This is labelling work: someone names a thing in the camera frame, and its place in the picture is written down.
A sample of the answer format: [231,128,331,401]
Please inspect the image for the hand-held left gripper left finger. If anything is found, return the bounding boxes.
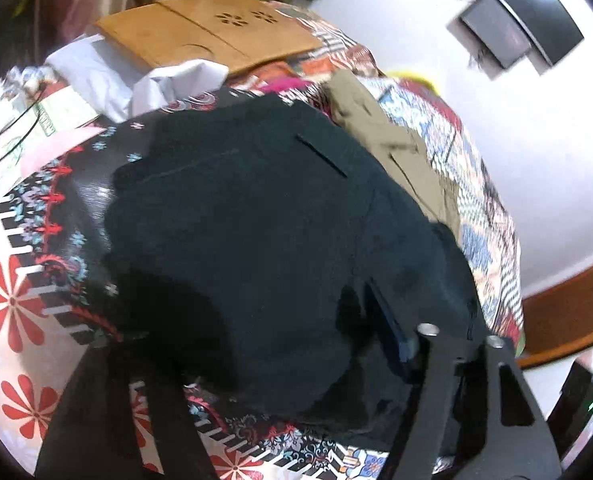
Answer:
[34,330,220,480]

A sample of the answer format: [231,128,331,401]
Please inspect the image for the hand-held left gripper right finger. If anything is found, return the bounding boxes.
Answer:
[364,279,563,480]

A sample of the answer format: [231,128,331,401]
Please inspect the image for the black pants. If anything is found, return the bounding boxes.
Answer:
[101,94,488,438]

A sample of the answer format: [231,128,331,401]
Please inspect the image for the khaki pants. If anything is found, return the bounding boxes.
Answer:
[324,69,463,233]

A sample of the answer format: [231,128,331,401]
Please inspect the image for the patchwork printed bedspread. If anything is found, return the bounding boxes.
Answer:
[0,5,526,480]

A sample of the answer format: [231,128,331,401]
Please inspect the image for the pink paper sheet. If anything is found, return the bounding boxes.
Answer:
[20,126,108,182]

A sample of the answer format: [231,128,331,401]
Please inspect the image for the white cloth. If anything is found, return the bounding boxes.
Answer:
[45,35,228,122]

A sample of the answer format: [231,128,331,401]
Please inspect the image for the wooden lap desk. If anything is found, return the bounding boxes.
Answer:
[92,0,328,77]

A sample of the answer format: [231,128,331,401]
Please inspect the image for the striped red curtain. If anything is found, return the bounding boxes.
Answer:
[6,0,177,43]

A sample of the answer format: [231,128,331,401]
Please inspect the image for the thin black cable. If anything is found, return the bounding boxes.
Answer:
[0,102,44,173]

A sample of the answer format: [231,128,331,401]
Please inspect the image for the black wall television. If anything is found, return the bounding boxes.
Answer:
[465,0,586,67]

